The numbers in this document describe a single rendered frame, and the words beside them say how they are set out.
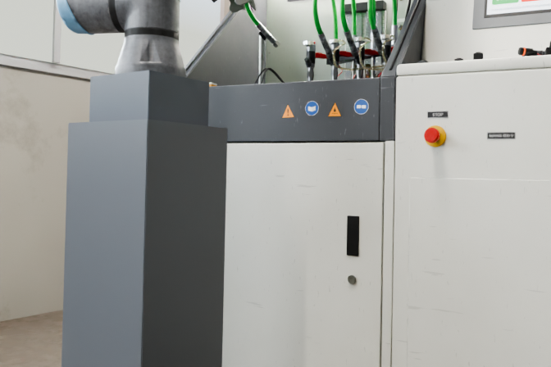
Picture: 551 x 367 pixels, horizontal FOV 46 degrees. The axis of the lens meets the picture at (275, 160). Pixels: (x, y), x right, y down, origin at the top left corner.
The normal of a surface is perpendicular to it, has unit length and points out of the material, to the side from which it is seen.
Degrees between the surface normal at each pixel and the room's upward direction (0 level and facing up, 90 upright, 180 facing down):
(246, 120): 90
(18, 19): 90
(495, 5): 76
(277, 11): 90
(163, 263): 90
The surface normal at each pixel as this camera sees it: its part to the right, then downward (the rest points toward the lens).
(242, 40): 0.89, 0.00
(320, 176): -0.46, -0.03
